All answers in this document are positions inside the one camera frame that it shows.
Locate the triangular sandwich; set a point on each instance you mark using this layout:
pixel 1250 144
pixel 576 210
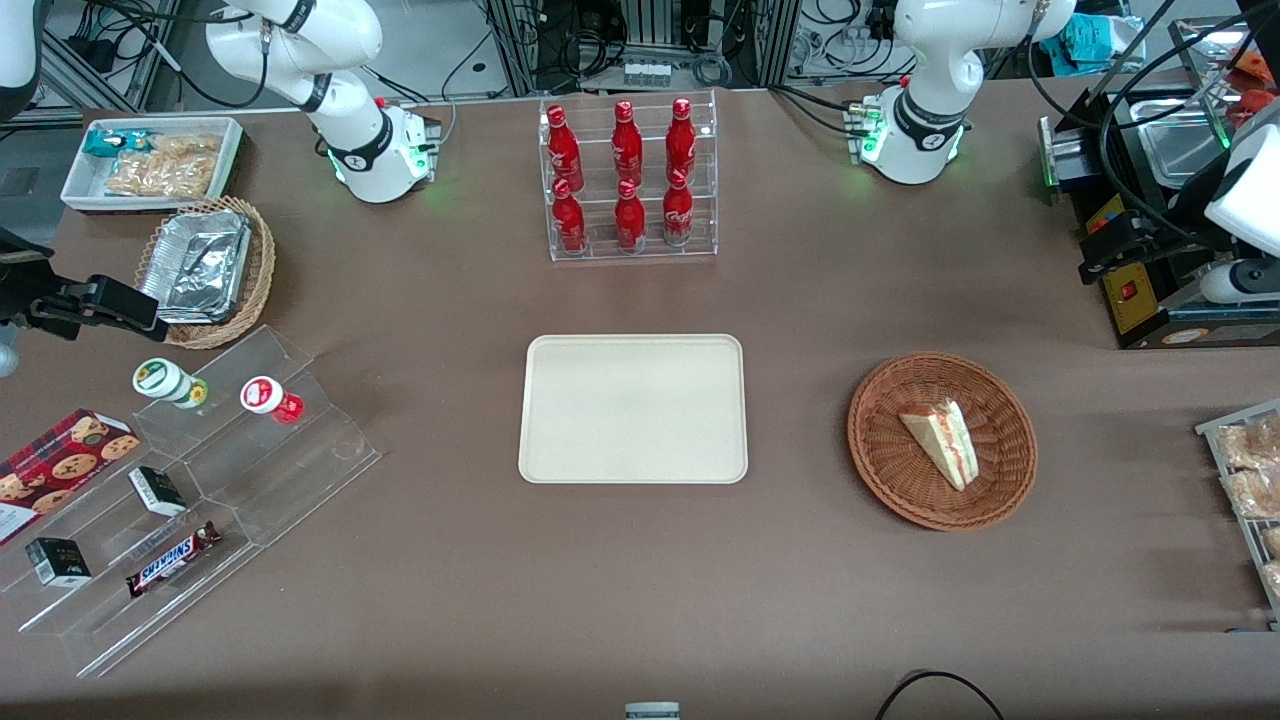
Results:
pixel 940 440

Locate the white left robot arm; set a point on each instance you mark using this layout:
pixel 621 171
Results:
pixel 920 70

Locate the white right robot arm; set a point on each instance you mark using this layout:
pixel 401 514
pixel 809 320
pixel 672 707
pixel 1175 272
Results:
pixel 372 160

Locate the large aluminium foil tray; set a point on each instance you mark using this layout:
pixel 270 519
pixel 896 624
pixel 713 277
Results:
pixel 195 280

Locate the small aluminium foil tray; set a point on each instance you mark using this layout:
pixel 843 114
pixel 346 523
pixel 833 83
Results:
pixel 205 225

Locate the light oval wicker basket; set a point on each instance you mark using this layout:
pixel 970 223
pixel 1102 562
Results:
pixel 258 270

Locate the tray of wrapped bread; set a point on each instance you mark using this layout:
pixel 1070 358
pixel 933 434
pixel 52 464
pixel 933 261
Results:
pixel 1215 440

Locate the brown round wicker basket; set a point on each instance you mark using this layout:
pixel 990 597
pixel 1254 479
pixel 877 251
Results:
pixel 890 470

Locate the beige plastic serving tray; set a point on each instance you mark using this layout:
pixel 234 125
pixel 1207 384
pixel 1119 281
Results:
pixel 632 410

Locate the black food warmer appliance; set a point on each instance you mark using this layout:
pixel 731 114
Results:
pixel 1135 310

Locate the green lid yogurt cup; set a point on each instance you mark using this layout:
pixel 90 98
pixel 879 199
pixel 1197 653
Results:
pixel 160 378

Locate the silver box with green light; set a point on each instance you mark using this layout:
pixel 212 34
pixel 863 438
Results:
pixel 1060 155

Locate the stainless steel pan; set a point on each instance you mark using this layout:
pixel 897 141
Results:
pixel 1180 145

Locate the white rectangular plastic bin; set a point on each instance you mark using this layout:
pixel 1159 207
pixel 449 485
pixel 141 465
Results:
pixel 85 185

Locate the clear bag of crackers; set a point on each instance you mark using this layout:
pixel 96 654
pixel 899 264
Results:
pixel 165 172

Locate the teal snack packet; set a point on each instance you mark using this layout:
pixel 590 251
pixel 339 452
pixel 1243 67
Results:
pixel 108 142

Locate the red lid yogurt cup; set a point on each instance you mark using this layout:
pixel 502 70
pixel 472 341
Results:
pixel 263 394

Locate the red plaid cookie box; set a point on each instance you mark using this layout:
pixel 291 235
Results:
pixel 65 465

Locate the small black carton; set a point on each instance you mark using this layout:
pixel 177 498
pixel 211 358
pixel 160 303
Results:
pixel 158 490
pixel 58 562

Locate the red fried food piece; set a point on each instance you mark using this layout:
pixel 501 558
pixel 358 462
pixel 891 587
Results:
pixel 1262 105
pixel 1255 65

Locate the wrapped bread pack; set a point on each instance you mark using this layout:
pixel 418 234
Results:
pixel 1252 443
pixel 1255 493
pixel 1272 580
pixel 1272 541

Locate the clear acrylic tiered stand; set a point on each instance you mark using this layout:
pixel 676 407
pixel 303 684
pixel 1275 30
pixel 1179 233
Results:
pixel 290 480

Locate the Snickers chocolate bar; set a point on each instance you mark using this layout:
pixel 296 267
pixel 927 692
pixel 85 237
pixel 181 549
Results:
pixel 170 560

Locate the red cola bottle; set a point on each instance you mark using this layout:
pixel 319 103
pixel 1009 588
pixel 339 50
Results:
pixel 564 145
pixel 627 140
pixel 681 138
pixel 678 212
pixel 570 222
pixel 630 218

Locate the clear acrylic bottle rack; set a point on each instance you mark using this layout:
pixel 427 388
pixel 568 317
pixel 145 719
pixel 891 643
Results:
pixel 600 245

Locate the white power strip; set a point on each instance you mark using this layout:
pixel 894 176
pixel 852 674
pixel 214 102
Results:
pixel 646 73

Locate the grey device at table edge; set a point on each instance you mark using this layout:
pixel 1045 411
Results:
pixel 652 711

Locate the aluminium frame equipment rack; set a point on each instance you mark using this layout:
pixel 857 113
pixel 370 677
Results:
pixel 520 45

